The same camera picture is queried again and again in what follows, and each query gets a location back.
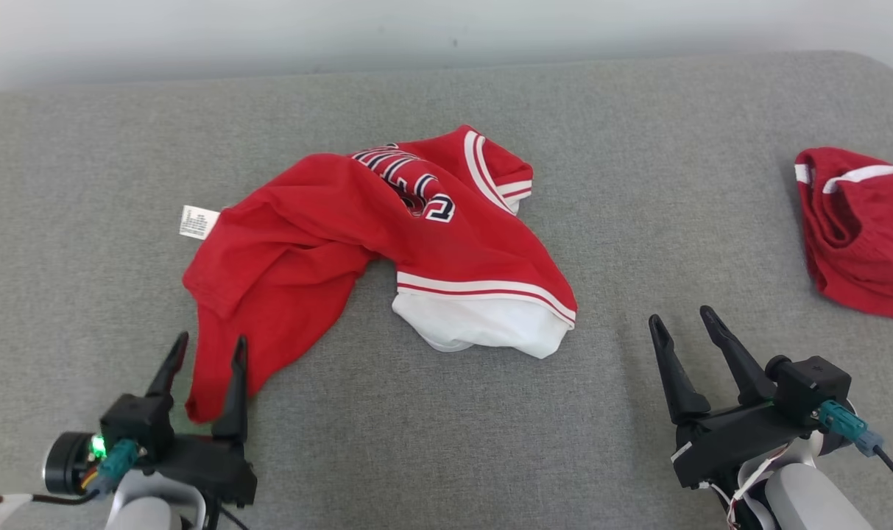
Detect teal right camera connector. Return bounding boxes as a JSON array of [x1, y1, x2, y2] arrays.
[[818, 400, 886, 458]]

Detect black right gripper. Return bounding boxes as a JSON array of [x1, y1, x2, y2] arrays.
[[648, 306, 820, 490]]

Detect teal camera connector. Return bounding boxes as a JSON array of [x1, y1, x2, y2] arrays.
[[95, 439, 142, 495], [818, 400, 886, 458]]

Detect thin black cable white label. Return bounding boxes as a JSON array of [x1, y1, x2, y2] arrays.
[[0, 490, 102, 517]]

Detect teal left camera connector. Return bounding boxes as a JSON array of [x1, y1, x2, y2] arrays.
[[95, 439, 142, 495]]

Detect looping black left arm cable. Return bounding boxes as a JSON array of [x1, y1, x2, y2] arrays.
[[212, 503, 250, 530]]

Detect thin white red wire bundle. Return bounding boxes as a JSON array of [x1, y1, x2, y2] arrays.
[[710, 442, 794, 530]]

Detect red shorts with white stripes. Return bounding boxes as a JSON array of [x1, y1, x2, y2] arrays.
[[794, 146, 893, 325]]

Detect red basketball jersey white trim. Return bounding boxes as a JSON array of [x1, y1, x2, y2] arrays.
[[179, 124, 579, 425]]

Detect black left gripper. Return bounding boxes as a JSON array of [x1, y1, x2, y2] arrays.
[[146, 331, 258, 508]]

